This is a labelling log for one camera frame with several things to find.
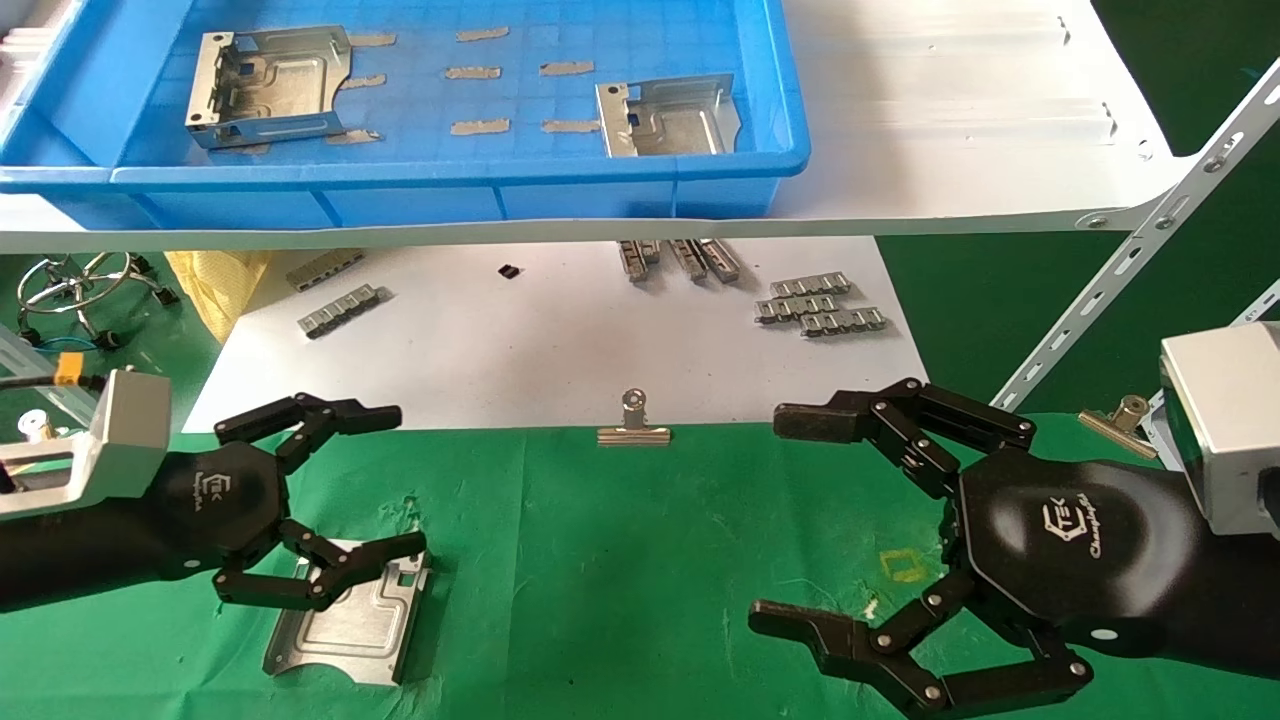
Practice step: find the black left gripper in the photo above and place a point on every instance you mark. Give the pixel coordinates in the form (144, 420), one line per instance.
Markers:
(220, 500)

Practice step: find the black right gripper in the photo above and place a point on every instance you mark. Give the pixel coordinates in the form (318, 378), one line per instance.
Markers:
(1080, 550)

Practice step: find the grey sheet metal bracket part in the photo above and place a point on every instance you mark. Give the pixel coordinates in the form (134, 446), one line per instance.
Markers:
(670, 125)
(360, 630)
(290, 90)

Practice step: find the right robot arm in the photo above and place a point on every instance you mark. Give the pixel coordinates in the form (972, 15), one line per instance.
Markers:
(1240, 600)

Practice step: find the grey metal clip strip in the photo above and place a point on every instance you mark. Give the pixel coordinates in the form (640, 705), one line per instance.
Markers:
(810, 285)
(636, 258)
(688, 259)
(323, 269)
(340, 311)
(845, 321)
(722, 259)
(795, 308)

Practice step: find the green table cloth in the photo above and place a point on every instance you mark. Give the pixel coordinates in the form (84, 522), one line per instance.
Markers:
(620, 560)

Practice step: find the white board sheet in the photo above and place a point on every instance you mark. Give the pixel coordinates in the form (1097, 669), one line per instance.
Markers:
(520, 350)

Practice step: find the silver binder clip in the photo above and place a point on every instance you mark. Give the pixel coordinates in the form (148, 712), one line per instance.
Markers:
(38, 428)
(634, 434)
(1115, 428)

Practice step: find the yellow cloth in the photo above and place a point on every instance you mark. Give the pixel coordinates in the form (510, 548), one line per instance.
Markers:
(215, 285)

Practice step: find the chrome stool base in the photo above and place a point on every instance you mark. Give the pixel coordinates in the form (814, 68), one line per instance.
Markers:
(166, 296)

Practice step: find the grey tape piece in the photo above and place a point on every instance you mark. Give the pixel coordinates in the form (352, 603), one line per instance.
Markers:
(480, 127)
(472, 72)
(570, 126)
(566, 68)
(482, 34)
(365, 82)

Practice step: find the white shelf board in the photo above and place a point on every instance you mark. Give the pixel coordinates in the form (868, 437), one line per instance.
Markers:
(950, 120)

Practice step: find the short slotted metal strut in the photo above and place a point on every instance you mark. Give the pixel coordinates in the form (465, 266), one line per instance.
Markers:
(1262, 303)

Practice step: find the long slotted metal strut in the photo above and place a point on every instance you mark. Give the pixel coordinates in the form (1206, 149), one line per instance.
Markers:
(1190, 192)

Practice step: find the blue plastic tray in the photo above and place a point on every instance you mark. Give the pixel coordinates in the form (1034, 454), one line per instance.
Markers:
(650, 40)

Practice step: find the white ribbed panel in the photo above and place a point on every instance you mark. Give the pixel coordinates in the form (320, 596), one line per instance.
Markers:
(20, 50)

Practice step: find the grey metal frame bar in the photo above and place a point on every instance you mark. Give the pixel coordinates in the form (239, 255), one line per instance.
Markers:
(15, 345)

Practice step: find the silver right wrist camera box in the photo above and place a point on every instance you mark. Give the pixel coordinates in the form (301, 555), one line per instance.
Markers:
(1230, 420)

